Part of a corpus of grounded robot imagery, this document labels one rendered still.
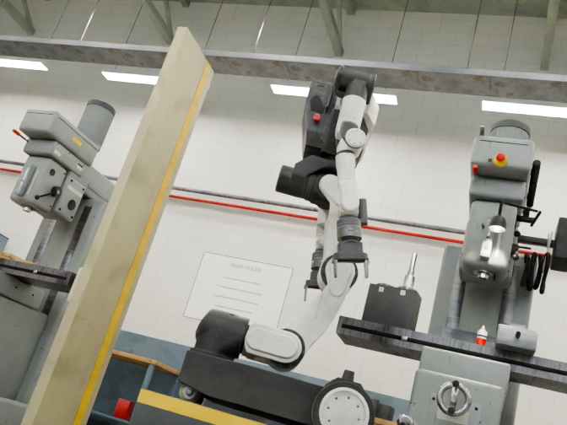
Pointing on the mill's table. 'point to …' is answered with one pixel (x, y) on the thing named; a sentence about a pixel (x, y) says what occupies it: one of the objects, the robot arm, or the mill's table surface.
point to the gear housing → (497, 190)
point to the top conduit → (533, 183)
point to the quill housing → (502, 242)
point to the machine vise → (527, 343)
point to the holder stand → (392, 305)
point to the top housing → (515, 170)
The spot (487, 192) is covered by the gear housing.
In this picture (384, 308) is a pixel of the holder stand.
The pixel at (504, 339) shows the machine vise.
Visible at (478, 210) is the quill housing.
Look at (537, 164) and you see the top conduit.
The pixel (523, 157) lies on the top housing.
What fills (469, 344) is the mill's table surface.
